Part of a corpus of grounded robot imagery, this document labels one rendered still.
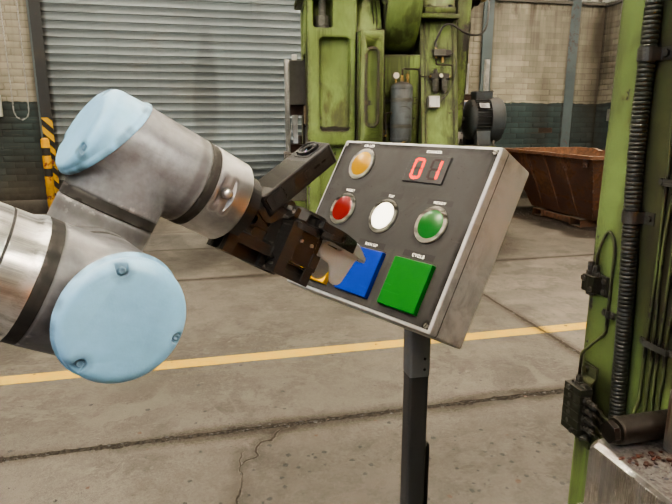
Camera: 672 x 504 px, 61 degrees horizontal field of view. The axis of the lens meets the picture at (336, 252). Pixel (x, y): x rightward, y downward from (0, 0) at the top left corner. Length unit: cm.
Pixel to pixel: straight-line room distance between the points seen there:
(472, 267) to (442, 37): 495
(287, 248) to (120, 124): 22
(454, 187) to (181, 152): 43
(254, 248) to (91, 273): 27
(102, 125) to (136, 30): 786
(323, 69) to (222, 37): 323
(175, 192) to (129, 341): 19
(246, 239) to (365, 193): 38
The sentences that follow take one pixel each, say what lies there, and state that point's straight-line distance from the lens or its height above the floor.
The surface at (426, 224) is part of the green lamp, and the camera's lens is 84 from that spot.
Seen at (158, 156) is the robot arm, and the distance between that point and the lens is 55.
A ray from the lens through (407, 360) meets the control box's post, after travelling 103.
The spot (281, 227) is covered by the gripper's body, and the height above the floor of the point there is 112.
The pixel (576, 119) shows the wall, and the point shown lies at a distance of 1027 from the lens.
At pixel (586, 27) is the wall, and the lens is 1038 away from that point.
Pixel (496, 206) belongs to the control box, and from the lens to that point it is 84.
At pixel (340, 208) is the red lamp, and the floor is 109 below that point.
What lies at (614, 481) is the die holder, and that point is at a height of 89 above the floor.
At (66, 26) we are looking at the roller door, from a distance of 851.
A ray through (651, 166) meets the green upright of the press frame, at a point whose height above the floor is 118.
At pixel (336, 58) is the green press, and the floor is 176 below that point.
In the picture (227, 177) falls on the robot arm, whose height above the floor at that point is 118.
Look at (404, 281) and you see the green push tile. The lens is 82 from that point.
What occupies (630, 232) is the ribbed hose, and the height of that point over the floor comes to 109.
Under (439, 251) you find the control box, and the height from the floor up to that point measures 106.
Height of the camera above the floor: 124
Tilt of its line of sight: 13 degrees down
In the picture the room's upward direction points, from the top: straight up
